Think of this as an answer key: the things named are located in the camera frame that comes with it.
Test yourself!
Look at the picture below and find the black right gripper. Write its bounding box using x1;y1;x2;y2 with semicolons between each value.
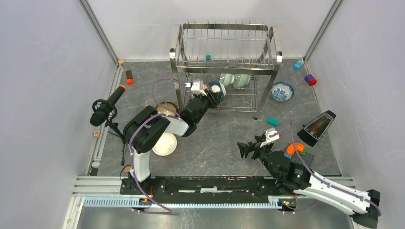
236;136;278;179

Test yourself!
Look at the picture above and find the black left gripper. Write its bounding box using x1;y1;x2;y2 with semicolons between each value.
194;89;224;125

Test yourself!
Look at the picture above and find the teal glazed bowl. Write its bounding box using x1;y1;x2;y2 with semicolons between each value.
208;81;226;103

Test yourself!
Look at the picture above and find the black patterned bowl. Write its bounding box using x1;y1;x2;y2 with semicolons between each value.
155;102;179;116

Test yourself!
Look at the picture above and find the stainless steel dish rack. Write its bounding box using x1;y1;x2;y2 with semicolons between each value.
169;22;283;119

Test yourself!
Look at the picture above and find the blue white floral bowl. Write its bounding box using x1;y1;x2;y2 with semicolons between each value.
271;82;295;102

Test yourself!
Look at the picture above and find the orange bowl white inside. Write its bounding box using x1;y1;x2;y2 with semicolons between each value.
152;133;177;156

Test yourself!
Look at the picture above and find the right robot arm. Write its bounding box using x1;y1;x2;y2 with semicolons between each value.
237;134;381;229

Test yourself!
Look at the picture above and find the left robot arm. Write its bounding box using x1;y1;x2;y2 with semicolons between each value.
123;90;225;195

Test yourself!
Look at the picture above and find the teal block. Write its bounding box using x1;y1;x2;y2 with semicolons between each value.
266;117;279;127

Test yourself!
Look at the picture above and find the pale green bowl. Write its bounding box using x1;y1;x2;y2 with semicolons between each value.
233;74;251;89

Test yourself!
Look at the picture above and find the blue lego brick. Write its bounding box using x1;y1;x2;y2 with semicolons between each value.
284;152;292;159

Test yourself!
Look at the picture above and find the orange arch block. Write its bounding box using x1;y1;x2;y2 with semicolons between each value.
286;143;307;156

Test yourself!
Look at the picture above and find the black metronome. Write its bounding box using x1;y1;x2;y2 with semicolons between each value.
297;110;336;147

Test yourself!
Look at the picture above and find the brown block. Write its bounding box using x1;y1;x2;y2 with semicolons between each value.
126;70;133;79

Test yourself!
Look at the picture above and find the red purple block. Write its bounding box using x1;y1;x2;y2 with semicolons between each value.
304;74;317;86

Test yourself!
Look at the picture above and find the light blue block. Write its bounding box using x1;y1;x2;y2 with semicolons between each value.
293;60;304;70

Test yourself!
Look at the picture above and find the wooden cube corner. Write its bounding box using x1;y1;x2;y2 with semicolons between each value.
118;59;125;67

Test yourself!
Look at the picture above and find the black mini tripod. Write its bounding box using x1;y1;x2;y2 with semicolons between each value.
106;118;127;167

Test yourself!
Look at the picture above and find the black microphone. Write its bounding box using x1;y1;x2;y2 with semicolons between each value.
90;85;126;126

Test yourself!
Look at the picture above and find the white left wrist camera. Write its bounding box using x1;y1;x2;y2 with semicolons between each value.
185;80;207;96

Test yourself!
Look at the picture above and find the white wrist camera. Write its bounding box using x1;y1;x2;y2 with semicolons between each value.
185;80;207;96
260;127;280;148

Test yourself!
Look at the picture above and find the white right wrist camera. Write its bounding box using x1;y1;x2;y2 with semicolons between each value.
260;127;280;148

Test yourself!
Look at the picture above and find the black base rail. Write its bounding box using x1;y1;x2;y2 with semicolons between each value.
120;176;298;205

